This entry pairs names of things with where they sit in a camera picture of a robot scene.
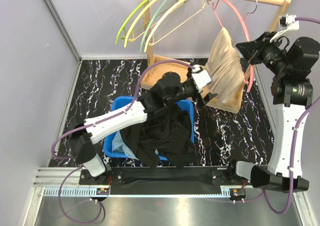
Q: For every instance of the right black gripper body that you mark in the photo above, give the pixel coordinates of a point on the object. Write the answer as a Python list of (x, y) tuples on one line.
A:
[(270, 54)]

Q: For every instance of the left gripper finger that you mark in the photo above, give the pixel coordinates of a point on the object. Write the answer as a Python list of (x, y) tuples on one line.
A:
[(201, 102), (210, 96)]

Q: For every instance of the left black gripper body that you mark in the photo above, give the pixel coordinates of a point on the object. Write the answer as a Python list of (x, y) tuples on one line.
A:
[(190, 91)]

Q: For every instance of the beige trousers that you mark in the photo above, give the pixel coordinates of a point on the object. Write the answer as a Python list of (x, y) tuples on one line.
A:
[(224, 67)]

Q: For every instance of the black trousers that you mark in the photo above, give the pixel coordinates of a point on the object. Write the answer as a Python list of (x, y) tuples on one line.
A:
[(176, 144), (144, 139)]

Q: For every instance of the cream plastic hanger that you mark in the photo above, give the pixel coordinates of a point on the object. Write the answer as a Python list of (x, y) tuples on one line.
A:
[(167, 22)]

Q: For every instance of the mint green hanger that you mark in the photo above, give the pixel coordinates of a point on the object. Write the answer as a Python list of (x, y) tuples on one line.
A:
[(152, 23)]

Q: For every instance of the light blue trousers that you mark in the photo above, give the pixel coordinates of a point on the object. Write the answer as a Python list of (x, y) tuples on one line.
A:
[(115, 147)]

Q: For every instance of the green plastic hanger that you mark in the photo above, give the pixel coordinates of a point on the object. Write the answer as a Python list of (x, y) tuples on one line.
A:
[(135, 23)]

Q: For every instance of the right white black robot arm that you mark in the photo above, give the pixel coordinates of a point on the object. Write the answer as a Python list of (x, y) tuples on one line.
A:
[(292, 98)]

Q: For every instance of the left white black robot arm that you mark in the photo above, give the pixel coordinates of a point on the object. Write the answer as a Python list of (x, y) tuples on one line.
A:
[(167, 91)]

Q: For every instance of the wooden clothes rack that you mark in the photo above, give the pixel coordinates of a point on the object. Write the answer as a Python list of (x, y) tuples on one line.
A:
[(234, 105)]

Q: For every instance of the blue plastic bin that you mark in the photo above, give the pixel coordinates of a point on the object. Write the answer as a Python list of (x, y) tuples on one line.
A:
[(121, 101)]

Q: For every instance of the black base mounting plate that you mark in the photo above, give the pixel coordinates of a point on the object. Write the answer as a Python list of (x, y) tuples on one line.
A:
[(164, 181)]

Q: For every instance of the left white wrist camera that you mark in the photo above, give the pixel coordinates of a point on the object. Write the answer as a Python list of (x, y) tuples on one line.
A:
[(200, 77)]

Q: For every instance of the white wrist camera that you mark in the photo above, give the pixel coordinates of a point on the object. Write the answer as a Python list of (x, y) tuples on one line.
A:
[(200, 77), (287, 23)]

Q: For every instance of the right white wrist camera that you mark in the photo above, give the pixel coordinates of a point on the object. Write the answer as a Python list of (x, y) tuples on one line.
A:
[(287, 23)]

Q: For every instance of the aluminium rail frame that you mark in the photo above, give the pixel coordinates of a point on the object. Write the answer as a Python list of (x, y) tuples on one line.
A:
[(59, 200)]

